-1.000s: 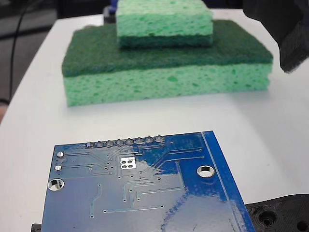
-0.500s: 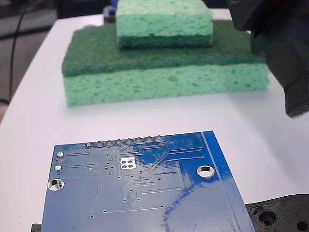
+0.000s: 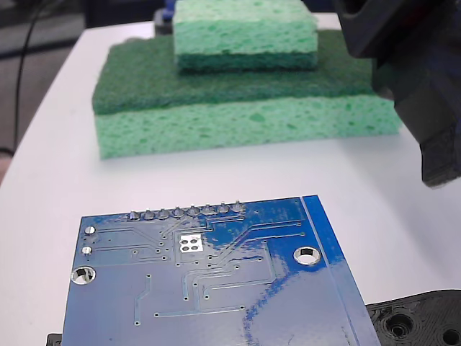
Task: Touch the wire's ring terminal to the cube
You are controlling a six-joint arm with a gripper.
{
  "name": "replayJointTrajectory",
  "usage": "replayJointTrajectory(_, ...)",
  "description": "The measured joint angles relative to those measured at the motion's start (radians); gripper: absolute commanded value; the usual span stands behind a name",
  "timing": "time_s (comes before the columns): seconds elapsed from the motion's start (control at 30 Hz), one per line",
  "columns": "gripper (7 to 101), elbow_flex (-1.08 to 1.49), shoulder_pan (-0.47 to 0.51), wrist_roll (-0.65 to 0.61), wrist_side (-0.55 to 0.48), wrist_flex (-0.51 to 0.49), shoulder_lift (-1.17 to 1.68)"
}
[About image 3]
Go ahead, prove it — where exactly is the blue printed circuit board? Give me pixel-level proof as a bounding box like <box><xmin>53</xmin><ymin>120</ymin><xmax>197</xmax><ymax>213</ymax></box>
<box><xmin>61</xmin><ymin>194</ymin><xmax>382</xmax><ymax>346</ymax></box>

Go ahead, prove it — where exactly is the large green scouring sponge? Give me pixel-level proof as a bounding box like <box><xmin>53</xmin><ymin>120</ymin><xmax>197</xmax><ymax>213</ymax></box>
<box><xmin>91</xmin><ymin>28</ymin><xmax>403</xmax><ymax>160</ymax></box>

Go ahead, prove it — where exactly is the blue and black object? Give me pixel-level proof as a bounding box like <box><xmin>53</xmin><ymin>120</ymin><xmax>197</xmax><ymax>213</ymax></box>
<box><xmin>153</xmin><ymin>0</ymin><xmax>176</xmax><ymax>37</ymax></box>

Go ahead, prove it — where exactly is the black 3D-printed board bracket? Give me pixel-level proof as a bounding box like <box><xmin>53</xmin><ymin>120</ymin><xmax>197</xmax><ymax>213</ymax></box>
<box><xmin>45</xmin><ymin>288</ymin><xmax>461</xmax><ymax>346</ymax></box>

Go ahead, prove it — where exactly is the thin black cable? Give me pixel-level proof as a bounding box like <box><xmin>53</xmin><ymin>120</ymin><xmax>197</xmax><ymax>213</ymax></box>
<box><xmin>12</xmin><ymin>0</ymin><xmax>55</xmax><ymax>152</ymax></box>

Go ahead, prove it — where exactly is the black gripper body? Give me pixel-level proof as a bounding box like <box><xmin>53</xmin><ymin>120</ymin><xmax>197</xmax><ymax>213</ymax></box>
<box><xmin>331</xmin><ymin>0</ymin><xmax>461</xmax><ymax>73</ymax></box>

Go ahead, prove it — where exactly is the small green sponge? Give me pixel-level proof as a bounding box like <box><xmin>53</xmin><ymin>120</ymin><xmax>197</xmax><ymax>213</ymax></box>
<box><xmin>171</xmin><ymin>0</ymin><xmax>320</xmax><ymax>73</ymax></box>

